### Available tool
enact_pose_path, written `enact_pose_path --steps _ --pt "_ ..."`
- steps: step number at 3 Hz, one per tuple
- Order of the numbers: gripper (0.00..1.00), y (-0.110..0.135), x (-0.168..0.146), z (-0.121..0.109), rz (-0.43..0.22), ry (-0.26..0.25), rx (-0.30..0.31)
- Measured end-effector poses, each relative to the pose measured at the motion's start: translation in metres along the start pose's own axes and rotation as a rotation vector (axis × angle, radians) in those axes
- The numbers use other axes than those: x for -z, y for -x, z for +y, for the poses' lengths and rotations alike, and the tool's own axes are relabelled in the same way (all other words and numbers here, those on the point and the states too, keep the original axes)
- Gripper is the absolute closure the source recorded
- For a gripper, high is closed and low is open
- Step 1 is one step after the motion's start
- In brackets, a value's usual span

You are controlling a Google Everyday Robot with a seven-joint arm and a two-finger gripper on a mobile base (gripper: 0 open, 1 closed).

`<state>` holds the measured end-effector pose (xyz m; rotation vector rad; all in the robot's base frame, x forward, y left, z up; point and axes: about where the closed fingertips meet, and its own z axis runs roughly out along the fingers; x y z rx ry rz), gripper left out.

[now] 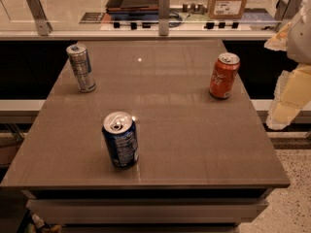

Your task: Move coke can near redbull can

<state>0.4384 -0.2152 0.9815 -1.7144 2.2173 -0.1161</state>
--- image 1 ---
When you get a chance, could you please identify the silver redbull can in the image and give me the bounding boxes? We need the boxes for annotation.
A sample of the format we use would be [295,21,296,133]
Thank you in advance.
[66,44,96,93]

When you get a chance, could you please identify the grey table drawer front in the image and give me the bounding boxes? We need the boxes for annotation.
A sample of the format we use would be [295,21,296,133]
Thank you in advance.
[27,199,268,224]

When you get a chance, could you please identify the orange coke can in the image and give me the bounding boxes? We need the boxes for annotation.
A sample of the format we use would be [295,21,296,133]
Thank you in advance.
[209,52,240,99]

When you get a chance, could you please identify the metal bracket post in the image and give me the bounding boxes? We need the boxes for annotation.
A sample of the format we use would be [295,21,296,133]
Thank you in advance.
[158,0,170,36]
[274,0,303,31]
[26,0,52,36]

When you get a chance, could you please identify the blue pepsi can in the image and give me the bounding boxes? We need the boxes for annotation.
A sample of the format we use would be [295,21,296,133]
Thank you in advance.
[102,112,139,168]

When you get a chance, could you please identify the middle metal bracket post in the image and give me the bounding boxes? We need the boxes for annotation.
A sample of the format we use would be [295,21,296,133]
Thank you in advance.
[158,0,170,36]

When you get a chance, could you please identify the right metal bracket post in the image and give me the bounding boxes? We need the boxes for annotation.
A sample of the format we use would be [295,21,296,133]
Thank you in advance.
[274,0,303,31]

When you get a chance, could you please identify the left metal bracket post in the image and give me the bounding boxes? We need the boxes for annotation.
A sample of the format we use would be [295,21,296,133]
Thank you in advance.
[26,0,52,36]

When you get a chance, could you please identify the cardboard box with label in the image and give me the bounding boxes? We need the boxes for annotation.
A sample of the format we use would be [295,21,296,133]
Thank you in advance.
[208,0,247,19]

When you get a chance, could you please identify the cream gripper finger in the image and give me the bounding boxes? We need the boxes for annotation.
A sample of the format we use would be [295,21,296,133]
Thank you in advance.
[265,64,311,130]
[264,22,291,51]

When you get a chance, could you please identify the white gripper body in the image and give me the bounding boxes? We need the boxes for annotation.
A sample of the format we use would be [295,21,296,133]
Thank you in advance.
[287,0,311,65]

